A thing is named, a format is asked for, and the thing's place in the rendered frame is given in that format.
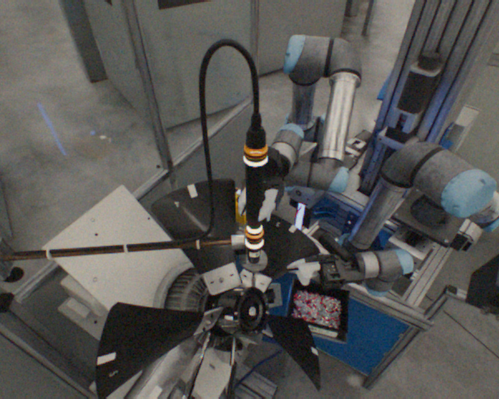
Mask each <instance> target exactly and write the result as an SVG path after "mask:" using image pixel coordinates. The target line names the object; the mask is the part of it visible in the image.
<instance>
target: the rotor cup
mask: <svg viewBox="0 0 499 399"><path fill-rule="evenodd" d="M235 289H242V290H241V291H233V290H235ZM223 304H224V307H223V310H222V312H221V313H220V316H219V317H218V319H217V321H216V322H215V325H214V326H213V327H211V328H209V329H207V330H208V331H209V332H210V333H211V334H214V335H216V336H221V337H227V336H229V335H231V334H237V335H241V336H246V337H253V336H256V335H258V334H260V333H261V332H262V331H263V330H264V328H265V326H266V324H267V322H268V319H269V302H268V299H267V298H266V296H265V294H264V293H263V292H262V291H261V290H260V289H258V288H257V287H255V286H236V287H234V288H232V289H230V290H227V291H224V292H222V293H218V294H216V295H212V294H210V291H209V290H207V292H206V293H205V296H204V297H203V300H202V304H201V312H202V311H205V310H207V309H210V308H215V307H218V306H220V305H223ZM251 307H254V308H255V314H254V316H250V308H251ZM225 316H226V317H232V318H233V320H229V319H225Z"/></svg>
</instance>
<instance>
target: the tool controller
mask: <svg viewBox="0 0 499 399"><path fill-rule="evenodd" d="M466 303H468V304H470V305H472V306H474V307H477V308H480V309H481V314H482V315H484V316H489V313H490V314H492V315H495V316H496V318H495V319H496V320H497V321H498V322H499V254H497V255H496V256H495V258H493V259H491V260H490V261H489V262H487V263H486V264H484V265H483V266H481V267H480V268H478V269H477V270H475V271H474V272H473V273H472V275H471V278H470V282H469V287H468V290H467V297H466Z"/></svg>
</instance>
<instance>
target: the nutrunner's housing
mask: <svg viewBox="0 0 499 399"><path fill-rule="evenodd" d="M246 145H247V146H248V147H249V148H250V149H253V150H259V149H262V148H264V147H265V146H266V132H265V130H264V127H263V126H262V116H261V114H260V113H259V114H258V115H255V114H254V112H253V114H252V116H251V126H250V127H249V129H248V130H247V132H246ZM260 255H261V247H260V248H258V249H251V248H250V247H248V260H249V262H250V263H251V264H257V263H258V262H259V261H260Z"/></svg>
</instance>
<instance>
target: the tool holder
mask: <svg viewBox="0 0 499 399"><path fill-rule="evenodd" d="M236 237H244V235H243V234H238V235H231V239H232V241H231V244H232V250H234V252H235V255H239V261H240V264H241V267H242V268H243V269H245V270H246V271H248V272H251V273H258V272H261V271H262V270H264V269H265V267H266V265H267V255H266V253H265V252H264V251H263V250H262V249H261V255H260V261H259V262H258V263H257V264H251V263H250V262H249V260H248V249H247V245H246V242H245V240H244V241H242V242H236V241H235V239H236Z"/></svg>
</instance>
